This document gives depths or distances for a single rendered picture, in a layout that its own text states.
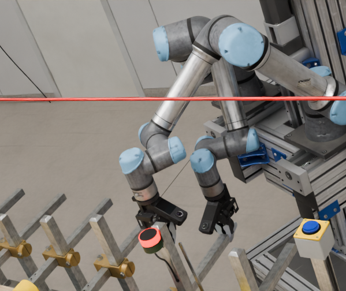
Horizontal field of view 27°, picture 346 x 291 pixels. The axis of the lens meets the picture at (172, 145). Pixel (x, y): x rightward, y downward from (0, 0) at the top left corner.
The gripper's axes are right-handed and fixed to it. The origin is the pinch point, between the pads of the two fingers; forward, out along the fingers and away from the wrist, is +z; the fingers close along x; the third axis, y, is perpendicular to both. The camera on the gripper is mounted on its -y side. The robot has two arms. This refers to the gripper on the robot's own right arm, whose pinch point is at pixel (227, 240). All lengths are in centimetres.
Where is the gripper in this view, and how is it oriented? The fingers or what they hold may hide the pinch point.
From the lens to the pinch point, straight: 251.1
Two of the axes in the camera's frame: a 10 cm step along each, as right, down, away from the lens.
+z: 3.3, 8.2, 4.8
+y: 5.1, -5.8, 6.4
